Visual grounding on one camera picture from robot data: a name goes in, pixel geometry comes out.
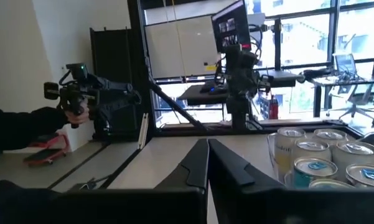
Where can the silver laptop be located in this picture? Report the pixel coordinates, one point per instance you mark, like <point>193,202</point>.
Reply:
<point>345,63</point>

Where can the black partition panel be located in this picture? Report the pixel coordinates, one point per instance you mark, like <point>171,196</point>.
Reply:
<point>112,49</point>

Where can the black window frame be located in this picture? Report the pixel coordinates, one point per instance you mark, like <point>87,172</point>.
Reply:
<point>277,43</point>

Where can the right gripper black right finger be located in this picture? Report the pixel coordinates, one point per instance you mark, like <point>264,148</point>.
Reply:
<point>236,199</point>

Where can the black computer monitor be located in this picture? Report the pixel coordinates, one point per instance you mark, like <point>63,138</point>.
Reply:
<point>231,28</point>

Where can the black keyboard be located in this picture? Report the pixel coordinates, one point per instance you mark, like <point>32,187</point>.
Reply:
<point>207,86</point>

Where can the yellow tag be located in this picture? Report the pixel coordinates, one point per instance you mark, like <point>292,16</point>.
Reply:
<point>211,67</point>

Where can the pink rolling stool cart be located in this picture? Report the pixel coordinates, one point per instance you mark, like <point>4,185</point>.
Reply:
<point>46,154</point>

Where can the whiteboard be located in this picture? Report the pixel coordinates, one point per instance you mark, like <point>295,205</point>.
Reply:
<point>174,46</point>

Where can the white strip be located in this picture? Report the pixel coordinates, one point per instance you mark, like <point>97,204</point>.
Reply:
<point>143,130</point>

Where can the grey office chair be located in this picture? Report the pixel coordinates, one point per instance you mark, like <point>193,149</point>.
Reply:
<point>354,105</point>

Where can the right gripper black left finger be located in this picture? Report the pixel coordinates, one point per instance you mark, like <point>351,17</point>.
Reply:
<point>189,199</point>

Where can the person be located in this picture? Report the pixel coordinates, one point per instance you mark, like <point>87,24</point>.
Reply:
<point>25,127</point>

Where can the black standing desk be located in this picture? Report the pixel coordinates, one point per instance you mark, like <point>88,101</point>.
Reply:
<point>196,96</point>

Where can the black computer mouse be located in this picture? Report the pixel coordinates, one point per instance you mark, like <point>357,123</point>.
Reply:
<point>220,91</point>

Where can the black office desk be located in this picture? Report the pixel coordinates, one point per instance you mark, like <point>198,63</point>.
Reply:
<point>330,81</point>

